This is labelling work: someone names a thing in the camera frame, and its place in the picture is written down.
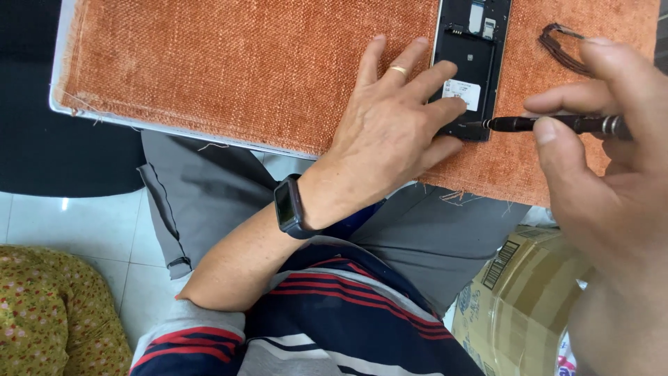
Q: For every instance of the person's left hand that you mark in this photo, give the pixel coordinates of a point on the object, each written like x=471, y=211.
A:
x=375, y=141

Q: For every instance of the person's right hand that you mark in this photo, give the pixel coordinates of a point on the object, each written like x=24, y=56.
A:
x=616, y=209

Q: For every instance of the black smartphone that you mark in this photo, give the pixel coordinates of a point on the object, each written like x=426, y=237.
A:
x=464, y=57

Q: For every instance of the black precision screwdriver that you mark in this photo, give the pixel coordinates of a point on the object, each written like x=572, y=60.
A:
x=514, y=124

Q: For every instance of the dark smartwatch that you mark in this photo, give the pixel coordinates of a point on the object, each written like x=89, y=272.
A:
x=289, y=206

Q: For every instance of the brown cardboard box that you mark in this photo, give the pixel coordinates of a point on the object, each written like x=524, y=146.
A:
x=522, y=303

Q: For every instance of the pink printed packet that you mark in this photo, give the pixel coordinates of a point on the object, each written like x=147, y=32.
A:
x=566, y=363

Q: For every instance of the orange woven cloth mat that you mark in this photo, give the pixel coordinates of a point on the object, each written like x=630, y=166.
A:
x=208, y=68

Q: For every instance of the navy red striped shirt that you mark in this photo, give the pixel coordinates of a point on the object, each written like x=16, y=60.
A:
x=323, y=324

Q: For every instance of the black floor mat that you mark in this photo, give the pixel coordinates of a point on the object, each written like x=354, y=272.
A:
x=31, y=130

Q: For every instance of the yellow floral cloth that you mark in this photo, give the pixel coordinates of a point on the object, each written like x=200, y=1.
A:
x=47, y=313

